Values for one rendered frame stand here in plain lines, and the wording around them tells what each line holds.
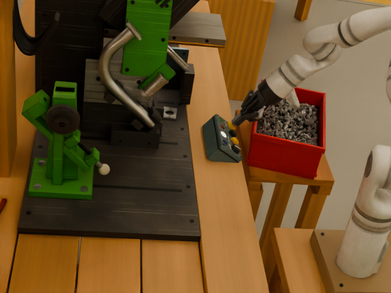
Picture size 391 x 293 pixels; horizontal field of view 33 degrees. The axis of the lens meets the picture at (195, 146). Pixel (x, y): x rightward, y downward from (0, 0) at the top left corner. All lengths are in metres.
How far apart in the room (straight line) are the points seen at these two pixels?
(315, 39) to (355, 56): 2.81
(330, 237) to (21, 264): 0.74
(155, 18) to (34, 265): 0.69
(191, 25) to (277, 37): 2.62
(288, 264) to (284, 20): 3.30
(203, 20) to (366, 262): 0.85
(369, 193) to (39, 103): 0.74
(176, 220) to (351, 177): 1.92
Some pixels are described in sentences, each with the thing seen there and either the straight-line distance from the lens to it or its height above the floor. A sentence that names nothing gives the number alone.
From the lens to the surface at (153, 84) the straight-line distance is 1.72.
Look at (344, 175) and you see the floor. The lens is 3.39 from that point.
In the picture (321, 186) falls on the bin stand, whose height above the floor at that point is 0.77.
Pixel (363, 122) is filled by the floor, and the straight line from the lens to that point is 3.85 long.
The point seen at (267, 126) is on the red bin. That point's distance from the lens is 1.98.
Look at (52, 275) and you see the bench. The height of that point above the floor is 0.88.
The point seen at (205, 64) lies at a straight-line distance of 2.20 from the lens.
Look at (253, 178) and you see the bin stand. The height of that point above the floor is 0.79.
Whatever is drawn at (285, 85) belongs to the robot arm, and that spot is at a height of 1.10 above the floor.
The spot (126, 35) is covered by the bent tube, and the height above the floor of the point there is 1.19.
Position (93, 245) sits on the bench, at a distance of 1.53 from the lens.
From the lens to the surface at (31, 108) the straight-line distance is 1.50.
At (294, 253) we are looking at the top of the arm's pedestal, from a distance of 1.65.
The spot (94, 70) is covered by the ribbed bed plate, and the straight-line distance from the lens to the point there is 1.76.
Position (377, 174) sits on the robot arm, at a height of 1.19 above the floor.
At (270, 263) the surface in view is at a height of 0.76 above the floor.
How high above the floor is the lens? 1.99
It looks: 37 degrees down
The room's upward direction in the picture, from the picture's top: 10 degrees clockwise
